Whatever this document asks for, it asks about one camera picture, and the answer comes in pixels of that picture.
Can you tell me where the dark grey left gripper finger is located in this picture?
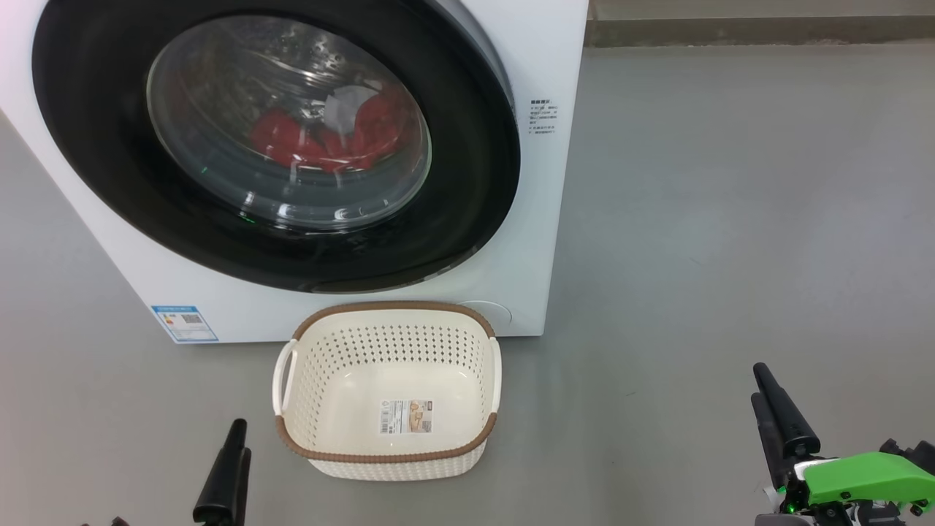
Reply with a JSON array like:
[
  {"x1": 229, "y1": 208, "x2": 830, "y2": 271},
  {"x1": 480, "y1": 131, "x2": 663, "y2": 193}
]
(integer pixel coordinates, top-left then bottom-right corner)
[
  {"x1": 194, "y1": 419, "x2": 248, "y2": 524},
  {"x1": 232, "y1": 447, "x2": 252, "y2": 526}
]

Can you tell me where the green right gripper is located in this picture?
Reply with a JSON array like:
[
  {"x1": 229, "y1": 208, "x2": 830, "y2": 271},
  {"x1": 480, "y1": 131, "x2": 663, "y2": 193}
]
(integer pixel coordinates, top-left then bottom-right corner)
[{"x1": 751, "y1": 363, "x2": 935, "y2": 516}]

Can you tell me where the red garment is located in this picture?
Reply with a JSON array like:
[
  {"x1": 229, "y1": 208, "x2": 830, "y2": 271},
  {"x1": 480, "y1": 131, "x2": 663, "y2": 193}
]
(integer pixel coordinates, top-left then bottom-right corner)
[{"x1": 248, "y1": 86, "x2": 404, "y2": 175}]

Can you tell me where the washing machine glass door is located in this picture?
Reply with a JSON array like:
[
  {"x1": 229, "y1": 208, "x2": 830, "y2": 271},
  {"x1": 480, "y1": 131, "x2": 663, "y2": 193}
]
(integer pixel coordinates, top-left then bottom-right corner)
[{"x1": 31, "y1": 0, "x2": 522, "y2": 294}]

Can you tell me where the white printed instruction label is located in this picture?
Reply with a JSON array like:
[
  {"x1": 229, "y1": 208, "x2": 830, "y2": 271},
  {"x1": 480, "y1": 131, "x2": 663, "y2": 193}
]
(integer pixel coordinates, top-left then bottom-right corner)
[{"x1": 379, "y1": 399, "x2": 435, "y2": 435}]

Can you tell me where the cream perforated basket brown rim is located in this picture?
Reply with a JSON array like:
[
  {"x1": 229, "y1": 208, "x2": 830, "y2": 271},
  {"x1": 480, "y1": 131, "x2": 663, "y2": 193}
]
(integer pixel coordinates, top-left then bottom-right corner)
[{"x1": 272, "y1": 300, "x2": 503, "y2": 482}]

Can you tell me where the white front-load washing machine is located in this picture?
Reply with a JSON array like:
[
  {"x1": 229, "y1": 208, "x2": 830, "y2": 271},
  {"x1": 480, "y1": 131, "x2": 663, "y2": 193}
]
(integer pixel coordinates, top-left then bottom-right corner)
[{"x1": 0, "y1": 0, "x2": 589, "y2": 344}]

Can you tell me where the stainless steel washing machine drum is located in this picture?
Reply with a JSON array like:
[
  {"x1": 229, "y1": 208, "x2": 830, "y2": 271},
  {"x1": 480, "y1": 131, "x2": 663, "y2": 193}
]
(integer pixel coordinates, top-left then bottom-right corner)
[{"x1": 146, "y1": 15, "x2": 432, "y2": 235}]

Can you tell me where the blue energy label sticker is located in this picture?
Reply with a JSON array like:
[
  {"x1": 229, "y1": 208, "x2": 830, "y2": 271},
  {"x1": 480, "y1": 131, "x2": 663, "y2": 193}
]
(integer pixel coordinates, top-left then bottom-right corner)
[{"x1": 151, "y1": 305, "x2": 219, "y2": 343}]

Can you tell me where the white round filter cover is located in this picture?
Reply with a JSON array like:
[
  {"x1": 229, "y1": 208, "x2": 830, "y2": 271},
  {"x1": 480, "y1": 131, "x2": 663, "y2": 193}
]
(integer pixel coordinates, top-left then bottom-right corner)
[{"x1": 459, "y1": 300, "x2": 513, "y2": 332}]

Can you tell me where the small printed text sticker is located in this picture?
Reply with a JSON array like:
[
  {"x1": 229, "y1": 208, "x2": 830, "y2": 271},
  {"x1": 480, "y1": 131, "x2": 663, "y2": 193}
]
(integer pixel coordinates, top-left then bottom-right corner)
[{"x1": 529, "y1": 99, "x2": 562, "y2": 137}]

